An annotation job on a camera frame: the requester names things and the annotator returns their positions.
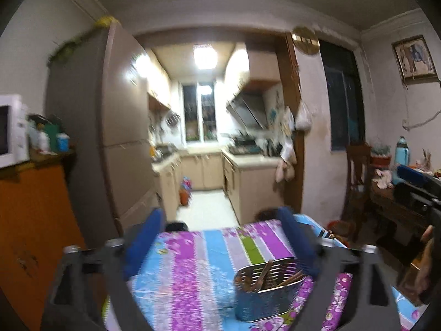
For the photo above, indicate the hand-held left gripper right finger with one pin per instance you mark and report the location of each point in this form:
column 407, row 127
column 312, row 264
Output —
column 298, row 241

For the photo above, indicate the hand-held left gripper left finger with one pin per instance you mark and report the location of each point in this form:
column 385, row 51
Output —
column 144, row 241

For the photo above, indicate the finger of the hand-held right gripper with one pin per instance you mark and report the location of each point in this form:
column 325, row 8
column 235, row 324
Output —
column 413, row 173
column 413, row 198

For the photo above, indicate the brown wooden chopstick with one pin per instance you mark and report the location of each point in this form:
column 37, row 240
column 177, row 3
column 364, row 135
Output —
column 291, row 279

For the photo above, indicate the dark brown chopstick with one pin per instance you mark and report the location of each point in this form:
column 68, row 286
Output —
column 264, row 275

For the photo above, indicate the perforated metal utensil holder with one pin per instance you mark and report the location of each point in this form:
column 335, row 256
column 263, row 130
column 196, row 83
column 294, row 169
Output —
column 268, row 303

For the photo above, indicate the person's right hand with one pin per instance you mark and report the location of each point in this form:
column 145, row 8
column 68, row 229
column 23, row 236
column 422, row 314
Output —
column 425, row 265

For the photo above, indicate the jar of chopsticks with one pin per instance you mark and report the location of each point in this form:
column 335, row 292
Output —
column 427, row 160

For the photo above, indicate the blue thermos bottle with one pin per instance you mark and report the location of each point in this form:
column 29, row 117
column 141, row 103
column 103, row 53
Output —
column 402, row 151

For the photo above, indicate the wooden dining table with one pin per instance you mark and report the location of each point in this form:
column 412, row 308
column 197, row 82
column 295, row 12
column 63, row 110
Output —
column 389, row 203

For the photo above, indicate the white cloth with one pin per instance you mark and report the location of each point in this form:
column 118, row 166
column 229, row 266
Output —
column 383, row 178

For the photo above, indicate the red basket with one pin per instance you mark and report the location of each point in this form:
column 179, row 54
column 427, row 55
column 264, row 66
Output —
column 380, row 159

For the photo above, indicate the red stool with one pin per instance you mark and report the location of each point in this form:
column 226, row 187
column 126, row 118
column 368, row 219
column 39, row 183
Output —
column 341, row 229

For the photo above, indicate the wooden chair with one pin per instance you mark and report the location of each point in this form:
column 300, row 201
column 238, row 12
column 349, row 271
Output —
column 358, row 179

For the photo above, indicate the striped floral tablecloth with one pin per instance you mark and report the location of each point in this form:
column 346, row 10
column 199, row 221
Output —
column 206, row 265

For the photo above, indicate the beige kitchen counter unit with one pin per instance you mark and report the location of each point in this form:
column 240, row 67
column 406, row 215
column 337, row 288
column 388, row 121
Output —
column 251, row 186

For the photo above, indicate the beige kitchen base cabinets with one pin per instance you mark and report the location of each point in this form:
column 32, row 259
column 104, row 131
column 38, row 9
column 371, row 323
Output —
column 199, row 172

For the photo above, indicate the hanging cloth bags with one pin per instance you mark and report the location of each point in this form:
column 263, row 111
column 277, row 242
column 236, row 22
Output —
column 286, row 151

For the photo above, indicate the dark window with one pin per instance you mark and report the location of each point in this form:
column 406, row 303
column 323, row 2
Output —
column 342, row 96

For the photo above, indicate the orange wooden cabinet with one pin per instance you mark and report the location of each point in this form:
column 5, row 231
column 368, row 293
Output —
column 31, row 241

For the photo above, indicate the framed elephant picture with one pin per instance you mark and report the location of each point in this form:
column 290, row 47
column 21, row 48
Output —
column 415, row 58

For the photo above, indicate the white hanging plastic bag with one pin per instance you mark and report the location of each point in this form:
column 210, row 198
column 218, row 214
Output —
column 304, row 117

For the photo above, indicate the grey refrigerator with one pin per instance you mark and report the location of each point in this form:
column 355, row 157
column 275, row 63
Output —
column 103, row 110

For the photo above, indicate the green board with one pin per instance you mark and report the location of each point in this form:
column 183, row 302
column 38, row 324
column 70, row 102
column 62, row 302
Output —
column 52, row 136

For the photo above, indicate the barred kitchen window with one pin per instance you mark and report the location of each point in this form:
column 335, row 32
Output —
column 198, row 112

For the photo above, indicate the steel range hood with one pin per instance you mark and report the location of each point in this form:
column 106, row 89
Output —
column 246, row 108

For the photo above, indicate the white bottle red cap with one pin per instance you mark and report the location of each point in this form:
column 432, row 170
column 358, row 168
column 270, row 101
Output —
column 43, row 141

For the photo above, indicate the white microwave oven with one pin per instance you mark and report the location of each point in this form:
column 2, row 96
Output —
column 10, row 131

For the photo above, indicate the square ceiling light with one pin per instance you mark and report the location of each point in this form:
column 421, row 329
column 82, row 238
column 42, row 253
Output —
column 205, row 56

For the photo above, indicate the yellow bag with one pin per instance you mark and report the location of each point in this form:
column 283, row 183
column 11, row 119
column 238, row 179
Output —
column 106, row 21

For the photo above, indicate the brown door frame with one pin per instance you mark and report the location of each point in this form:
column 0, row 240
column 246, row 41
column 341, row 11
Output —
column 293, row 127

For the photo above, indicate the round gold wall plate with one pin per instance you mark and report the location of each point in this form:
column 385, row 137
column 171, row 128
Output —
column 305, row 40

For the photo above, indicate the beige wall cabinet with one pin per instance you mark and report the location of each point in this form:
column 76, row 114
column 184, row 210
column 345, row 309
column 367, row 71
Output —
column 255, row 65

